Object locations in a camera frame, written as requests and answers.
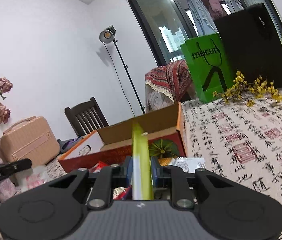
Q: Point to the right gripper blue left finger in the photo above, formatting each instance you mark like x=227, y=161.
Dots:
x=127, y=168

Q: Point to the calligraphy print tablecloth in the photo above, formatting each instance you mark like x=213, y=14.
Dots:
x=237, y=196

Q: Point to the chair with patterned red blanket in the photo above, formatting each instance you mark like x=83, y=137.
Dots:
x=167, y=85

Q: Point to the green mucun paper bag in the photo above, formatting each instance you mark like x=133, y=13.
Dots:
x=208, y=65

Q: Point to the white snack packet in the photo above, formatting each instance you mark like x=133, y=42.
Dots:
x=188, y=165

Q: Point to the black framed balcony door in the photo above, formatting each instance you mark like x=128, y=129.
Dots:
x=166, y=24

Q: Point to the yellow dried flower branch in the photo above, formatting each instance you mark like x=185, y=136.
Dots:
x=244, y=92

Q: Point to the hanging pink garment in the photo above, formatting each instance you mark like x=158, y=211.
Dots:
x=215, y=9

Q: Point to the pink small suitcase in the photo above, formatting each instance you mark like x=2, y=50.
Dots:
x=30, y=138

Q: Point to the dark wooden chair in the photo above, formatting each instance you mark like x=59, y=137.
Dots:
x=86, y=117

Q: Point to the purple grey pouch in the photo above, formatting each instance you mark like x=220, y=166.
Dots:
x=66, y=145

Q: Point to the black paper bag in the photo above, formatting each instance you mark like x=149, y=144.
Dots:
x=252, y=44

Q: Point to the green white protein bar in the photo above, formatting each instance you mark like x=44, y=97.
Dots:
x=142, y=188

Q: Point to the red orange cardboard box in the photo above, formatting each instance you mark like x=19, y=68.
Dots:
x=161, y=131

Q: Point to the studio light on stand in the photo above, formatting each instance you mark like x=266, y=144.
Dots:
x=106, y=37

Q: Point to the hanging light blue shirt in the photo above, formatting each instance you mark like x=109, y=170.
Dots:
x=202, y=19

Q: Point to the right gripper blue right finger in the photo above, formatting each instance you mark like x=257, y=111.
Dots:
x=156, y=172

